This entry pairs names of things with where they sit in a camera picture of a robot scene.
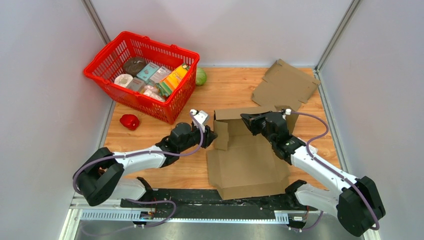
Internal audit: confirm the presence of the large brown cardboard box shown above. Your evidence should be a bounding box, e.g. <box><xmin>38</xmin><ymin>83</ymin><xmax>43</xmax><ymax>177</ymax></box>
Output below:
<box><xmin>206</xmin><ymin>105</ymin><xmax>291</xmax><ymax>200</ymax></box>

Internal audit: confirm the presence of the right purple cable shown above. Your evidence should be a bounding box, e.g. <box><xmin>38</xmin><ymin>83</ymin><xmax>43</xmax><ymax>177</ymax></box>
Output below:
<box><xmin>288</xmin><ymin>110</ymin><xmax>382</xmax><ymax>232</ymax></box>

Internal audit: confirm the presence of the white round roll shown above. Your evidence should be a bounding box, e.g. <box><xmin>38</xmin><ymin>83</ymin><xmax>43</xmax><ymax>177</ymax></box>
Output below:
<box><xmin>113</xmin><ymin>73</ymin><xmax>134</xmax><ymax>88</ymax></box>

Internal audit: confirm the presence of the yellow orange juice carton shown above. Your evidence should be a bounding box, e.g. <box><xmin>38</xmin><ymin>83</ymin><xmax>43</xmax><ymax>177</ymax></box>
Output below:
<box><xmin>161</xmin><ymin>63</ymin><xmax>190</xmax><ymax>92</ymax></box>

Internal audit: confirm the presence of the grey pink box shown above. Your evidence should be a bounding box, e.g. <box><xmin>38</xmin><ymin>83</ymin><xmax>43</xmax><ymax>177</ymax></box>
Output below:
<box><xmin>126</xmin><ymin>77</ymin><xmax>146</xmax><ymax>93</ymax></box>

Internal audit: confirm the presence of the green cabbage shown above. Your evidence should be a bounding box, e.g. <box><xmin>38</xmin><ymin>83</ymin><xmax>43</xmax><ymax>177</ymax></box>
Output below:
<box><xmin>195</xmin><ymin>67</ymin><xmax>208</xmax><ymax>86</ymax></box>

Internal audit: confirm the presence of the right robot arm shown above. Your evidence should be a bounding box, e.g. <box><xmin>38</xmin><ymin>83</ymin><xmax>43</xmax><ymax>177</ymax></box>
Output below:
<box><xmin>240</xmin><ymin>108</ymin><xmax>386</xmax><ymax>237</ymax></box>

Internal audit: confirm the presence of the green carton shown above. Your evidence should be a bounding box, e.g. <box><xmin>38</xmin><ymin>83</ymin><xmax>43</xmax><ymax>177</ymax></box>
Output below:
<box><xmin>156</xmin><ymin>82</ymin><xmax>173</xmax><ymax>98</ymax></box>

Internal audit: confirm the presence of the teal small box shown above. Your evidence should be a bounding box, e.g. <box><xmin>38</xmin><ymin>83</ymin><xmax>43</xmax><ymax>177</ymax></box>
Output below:
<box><xmin>136</xmin><ymin>62</ymin><xmax>160</xmax><ymax>84</ymax></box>

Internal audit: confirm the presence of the pink white packet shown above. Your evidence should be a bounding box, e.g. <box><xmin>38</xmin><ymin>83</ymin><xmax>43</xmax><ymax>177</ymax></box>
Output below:
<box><xmin>142</xmin><ymin>85</ymin><xmax>166</xmax><ymax>102</ymax></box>

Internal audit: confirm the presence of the aluminium frame post right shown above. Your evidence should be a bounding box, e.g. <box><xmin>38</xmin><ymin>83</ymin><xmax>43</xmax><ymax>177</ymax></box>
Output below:
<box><xmin>314</xmin><ymin>0</ymin><xmax>362</xmax><ymax>74</ymax></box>

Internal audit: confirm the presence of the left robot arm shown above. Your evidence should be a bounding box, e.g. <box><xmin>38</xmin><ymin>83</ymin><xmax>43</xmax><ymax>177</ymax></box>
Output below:
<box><xmin>72</xmin><ymin>121</ymin><xmax>218</xmax><ymax>208</ymax></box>

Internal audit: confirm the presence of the aluminium frame post left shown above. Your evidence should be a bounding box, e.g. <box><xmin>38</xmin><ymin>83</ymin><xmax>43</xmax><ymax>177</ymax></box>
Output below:
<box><xmin>81</xmin><ymin>0</ymin><xmax>111</xmax><ymax>45</ymax></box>

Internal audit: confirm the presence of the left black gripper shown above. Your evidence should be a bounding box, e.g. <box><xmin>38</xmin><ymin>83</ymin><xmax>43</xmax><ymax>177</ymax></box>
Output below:
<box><xmin>178</xmin><ymin>123</ymin><xmax>219</xmax><ymax>153</ymax></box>

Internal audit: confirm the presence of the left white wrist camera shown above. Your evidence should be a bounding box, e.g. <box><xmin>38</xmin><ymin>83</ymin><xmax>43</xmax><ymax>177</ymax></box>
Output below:
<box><xmin>189</xmin><ymin>109</ymin><xmax>210</xmax><ymax>126</ymax></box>

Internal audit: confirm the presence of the aluminium frame post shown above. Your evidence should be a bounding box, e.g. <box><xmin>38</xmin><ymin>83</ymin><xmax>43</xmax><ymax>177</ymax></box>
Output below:
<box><xmin>314</xmin><ymin>0</ymin><xmax>362</xmax><ymax>74</ymax></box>
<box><xmin>81</xmin><ymin>0</ymin><xmax>111</xmax><ymax>45</ymax></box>

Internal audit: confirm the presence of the clear plastic packet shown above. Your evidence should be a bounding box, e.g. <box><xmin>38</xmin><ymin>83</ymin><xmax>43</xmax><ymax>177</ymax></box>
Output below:
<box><xmin>308</xmin><ymin>145</ymin><xmax>318</xmax><ymax>155</ymax></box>

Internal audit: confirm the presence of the small flat cardboard sheet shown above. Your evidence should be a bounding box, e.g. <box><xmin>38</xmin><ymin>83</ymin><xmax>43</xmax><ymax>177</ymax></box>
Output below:
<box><xmin>251</xmin><ymin>59</ymin><xmax>321</xmax><ymax>110</ymax></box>

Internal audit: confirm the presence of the red bell pepper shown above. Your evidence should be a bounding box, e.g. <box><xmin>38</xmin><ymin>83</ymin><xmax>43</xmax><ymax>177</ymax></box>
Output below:
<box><xmin>119</xmin><ymin>114</ymin><xmax>140</xmax><ymax>131</ymax></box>

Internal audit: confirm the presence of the red plastic shopping basket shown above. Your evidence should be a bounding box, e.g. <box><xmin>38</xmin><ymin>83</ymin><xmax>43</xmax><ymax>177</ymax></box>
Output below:
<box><xmin>83</xmin><ymin>31</ymin><xmax>200</xmax><ymax>124</ymax></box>

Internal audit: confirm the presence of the grey small box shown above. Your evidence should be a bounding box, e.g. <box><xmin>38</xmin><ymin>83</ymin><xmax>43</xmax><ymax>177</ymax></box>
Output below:
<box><xmin>148</xmin><ymin>66</ymin><xmax>172</xmax><ymax>86</ymax></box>

